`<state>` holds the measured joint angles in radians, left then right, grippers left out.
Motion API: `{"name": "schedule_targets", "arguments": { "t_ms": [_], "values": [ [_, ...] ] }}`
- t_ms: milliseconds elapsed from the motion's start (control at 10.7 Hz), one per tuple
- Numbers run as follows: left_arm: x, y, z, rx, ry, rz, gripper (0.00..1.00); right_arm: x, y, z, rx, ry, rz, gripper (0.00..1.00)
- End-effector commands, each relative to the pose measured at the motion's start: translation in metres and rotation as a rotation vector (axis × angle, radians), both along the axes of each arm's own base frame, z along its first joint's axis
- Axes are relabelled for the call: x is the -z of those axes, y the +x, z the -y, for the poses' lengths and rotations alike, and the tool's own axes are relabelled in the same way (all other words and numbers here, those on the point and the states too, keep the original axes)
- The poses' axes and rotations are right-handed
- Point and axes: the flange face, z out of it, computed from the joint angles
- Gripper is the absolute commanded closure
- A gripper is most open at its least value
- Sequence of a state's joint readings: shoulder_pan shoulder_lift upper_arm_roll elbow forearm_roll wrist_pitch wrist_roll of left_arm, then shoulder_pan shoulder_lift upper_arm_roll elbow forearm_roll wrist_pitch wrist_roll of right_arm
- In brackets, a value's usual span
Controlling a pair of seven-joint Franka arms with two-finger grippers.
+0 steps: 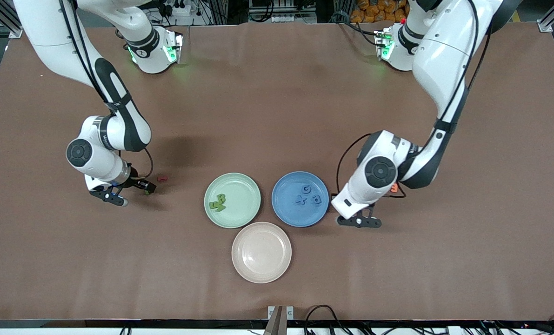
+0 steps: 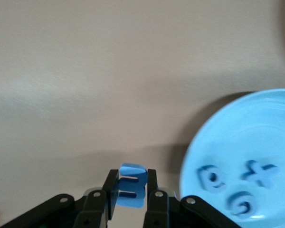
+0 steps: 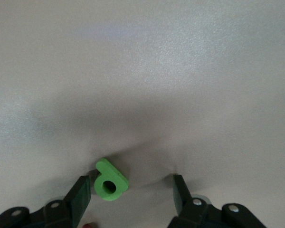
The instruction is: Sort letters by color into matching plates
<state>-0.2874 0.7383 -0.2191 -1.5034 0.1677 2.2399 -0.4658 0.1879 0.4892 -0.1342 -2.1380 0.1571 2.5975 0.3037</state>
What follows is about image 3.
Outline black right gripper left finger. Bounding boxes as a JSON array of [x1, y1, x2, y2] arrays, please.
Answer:
[[0, 176, 91, 228]]

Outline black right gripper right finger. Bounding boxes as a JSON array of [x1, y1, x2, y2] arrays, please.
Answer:
[[172, 174, 266, 228]]

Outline green letter P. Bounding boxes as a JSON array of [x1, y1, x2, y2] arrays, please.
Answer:
[[94, 158, 129, 202]]

